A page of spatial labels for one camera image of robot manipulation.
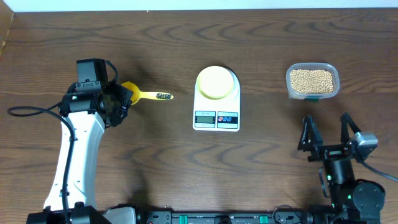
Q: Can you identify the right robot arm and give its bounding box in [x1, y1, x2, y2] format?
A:
[297, 113, 386, 223]

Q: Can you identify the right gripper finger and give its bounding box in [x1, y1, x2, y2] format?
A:
[297, 115, 323, 152]
[340, 112, 361, 146]

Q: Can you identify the pale yellow plastic bowl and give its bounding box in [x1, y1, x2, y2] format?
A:
[197, 66, 234, 100]

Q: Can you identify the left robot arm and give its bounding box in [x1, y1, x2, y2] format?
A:
[27, 83, 136, 223]

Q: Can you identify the white digital kitchen scale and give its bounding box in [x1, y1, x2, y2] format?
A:
[192, 68, 241, 132]

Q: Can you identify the pile of soybeans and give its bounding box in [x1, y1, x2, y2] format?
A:
[290, 69, 333, 94]

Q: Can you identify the yellow measuring scoop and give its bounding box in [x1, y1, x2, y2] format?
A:
[121, 82, 174, 105]

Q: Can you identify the left black cable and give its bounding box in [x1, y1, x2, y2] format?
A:
[7, 102, 77, 224]

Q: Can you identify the cardboard panel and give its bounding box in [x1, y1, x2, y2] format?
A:
[0, 0, 14, 55]

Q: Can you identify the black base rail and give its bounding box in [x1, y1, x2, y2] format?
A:
[102, 210, 312, 224]

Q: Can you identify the clear plastic container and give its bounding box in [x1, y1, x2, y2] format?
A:
[286, 62, 340, 100]

